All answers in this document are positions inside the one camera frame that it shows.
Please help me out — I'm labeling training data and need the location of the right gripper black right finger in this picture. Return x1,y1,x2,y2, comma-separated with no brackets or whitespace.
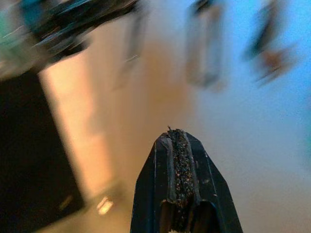
171,129,243,233

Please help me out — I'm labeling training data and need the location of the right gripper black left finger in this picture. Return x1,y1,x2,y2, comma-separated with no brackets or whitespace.
130,133,182,233

